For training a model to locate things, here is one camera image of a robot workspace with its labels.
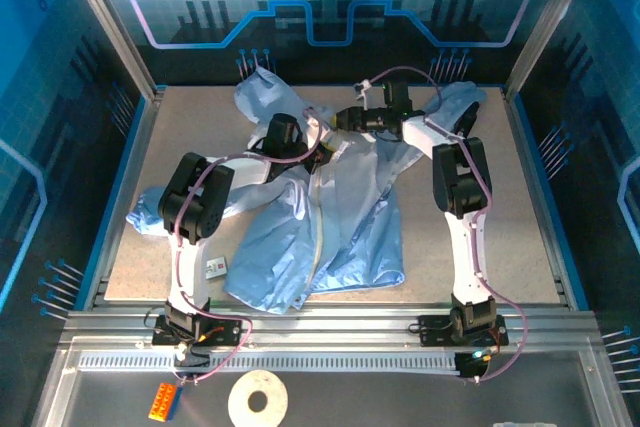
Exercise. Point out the light blue zip jacket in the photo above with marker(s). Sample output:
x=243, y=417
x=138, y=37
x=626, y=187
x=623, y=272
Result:
x=350, y=207

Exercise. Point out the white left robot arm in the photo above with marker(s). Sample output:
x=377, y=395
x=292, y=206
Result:
x=192, y=267

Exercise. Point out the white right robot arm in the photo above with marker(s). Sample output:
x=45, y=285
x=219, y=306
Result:
x=467, y=257

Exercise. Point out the small white card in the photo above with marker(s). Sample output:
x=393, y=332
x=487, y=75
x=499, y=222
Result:
x=216, y=268

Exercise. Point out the black electronics box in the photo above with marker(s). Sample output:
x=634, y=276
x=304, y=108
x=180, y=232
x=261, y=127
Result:
x=472, y=364

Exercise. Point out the white tape roll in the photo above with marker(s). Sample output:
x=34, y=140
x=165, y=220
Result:
x=245, y=399

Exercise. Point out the blue toy brick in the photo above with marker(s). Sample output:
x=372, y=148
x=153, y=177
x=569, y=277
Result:
x=175, y=407

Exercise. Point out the orange toy brick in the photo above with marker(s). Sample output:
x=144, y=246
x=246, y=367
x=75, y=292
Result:
x=160, y=401

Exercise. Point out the aluminium mounting rail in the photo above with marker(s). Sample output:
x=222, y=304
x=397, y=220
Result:
x=330, y=324

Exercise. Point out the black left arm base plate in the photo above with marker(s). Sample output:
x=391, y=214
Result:
x=225, y=331

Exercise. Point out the aluminium frame post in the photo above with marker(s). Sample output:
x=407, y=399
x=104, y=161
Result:
x=550, y=12
x=110, y=17

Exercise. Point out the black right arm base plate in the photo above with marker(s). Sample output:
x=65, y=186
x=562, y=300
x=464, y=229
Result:
x=435, y=331

